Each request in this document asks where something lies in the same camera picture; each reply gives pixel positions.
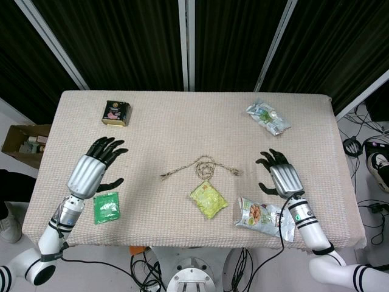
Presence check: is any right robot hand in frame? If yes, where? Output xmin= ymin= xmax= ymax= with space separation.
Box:
xmin=255 ymin=148 xmax=305 ymax=199

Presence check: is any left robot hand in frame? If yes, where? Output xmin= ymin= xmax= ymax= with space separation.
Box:
xmin=66 ymin=136 xmax=129 ymax=199

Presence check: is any brown jute rope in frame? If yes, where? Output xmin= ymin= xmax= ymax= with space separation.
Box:
xmin=160 ymin=155 xmax=244 ymax=184

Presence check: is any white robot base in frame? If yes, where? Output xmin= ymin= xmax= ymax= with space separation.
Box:
xmin=150 ymin=246 xmax=235 ymax=292

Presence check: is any green flat sachet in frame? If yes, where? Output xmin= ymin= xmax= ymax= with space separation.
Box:
xmin=92 ymin=192 xmax=122 ymax=226

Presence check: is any silver nut snack bag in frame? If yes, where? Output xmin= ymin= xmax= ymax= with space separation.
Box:
xmin=233 ymin=196 xmax=297 ymax=243

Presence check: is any crumpled silver-green snack bag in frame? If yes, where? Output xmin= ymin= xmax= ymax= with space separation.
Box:
xmin=245 ymin=97 xmax=292 ymax=138

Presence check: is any black and gold tin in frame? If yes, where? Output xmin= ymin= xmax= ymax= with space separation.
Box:
xmin=101 ymin=100 xmax=133 ymax=127

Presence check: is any cardboard box with items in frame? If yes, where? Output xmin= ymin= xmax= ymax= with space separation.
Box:
xmin=1 ymin=123 xmax=52 ymax=170

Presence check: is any yellow-green snack packet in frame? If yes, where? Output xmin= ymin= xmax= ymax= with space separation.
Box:
xmin=190 ymin=180 xmax=229 ymax=220

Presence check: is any orange object under table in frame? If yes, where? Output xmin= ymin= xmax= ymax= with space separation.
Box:
xmin=129 ymin=245 xmax=150 ymax=256

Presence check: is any white shoe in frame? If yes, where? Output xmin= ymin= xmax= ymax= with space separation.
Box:
xmin=0 ymin=201 xmax=23 ymax=243

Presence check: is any white and black sneaker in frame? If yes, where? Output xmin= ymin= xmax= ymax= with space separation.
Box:
xmin=367 ymin=152 xmax=389 ymax=193

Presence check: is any black device with purple light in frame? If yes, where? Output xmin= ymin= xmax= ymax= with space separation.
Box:
xmin=363 ymin=136 xmax=389 ymax=171

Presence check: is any beige woven tablecloth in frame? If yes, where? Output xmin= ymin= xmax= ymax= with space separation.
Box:
xmin=22 ymin=89 xmax=367 ymax=252

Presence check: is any black right hand cable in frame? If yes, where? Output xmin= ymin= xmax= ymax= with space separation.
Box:
xmin=233 ymin=193 xmax=301 ymax=292

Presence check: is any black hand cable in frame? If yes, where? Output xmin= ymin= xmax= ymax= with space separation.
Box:
xmin=233 ymin=193 xmax=301 ymax=292
xmin=51 ymin=197 xmax=165 ymax=292

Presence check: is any coiled black cable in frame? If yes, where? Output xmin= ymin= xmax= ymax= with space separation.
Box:
xmin=342 ymin=136 xmax=363 ymax=158

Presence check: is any black left hand cable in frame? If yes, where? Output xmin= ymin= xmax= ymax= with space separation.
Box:
xmin=51 ymin=197 xmax=165 ymax=292

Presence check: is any black floor cable bundle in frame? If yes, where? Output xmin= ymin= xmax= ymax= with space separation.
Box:
xmin=129 ymin=246 xmax=167 ymax=292

